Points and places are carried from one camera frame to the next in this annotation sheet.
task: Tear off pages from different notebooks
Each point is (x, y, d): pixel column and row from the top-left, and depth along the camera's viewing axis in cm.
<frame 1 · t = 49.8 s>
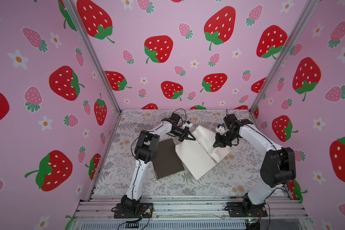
left hand: (195, 140, 92), fingers closed
right hand: (216, 144, 87), fingers closed
dark brown spiral notebook: (167, 163, 92), on the table
white spiral notebook: (200, 155, 92), point 5 cm above the table

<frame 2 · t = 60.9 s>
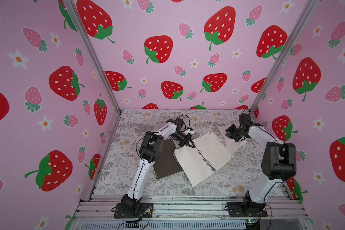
left hand: (195, 147, 95), fingers closed
right hand: (230, 135, 96), fingers closed
white spiral notebook: (209, 155, 96), on the table
torn lined paper page: (231, 146, 101), on the table
the other named things where they were.

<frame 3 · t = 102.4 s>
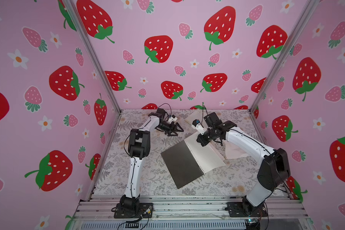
left hand: (181, 132, 100), fingers open
right hand: (200, 138, 86), fingers closed
dark brown spiral notebook: (189, 160, 93), point 2 cm above the table
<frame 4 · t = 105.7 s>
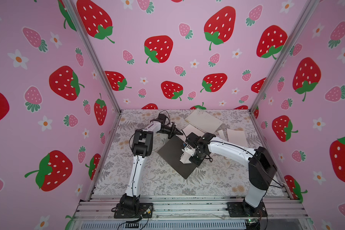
left hand: (183, 134, 102), fingers closed
right hand: (201, 158, 86), fingers closed
dark brown spiral notebook: (171, 152, 99), on the table
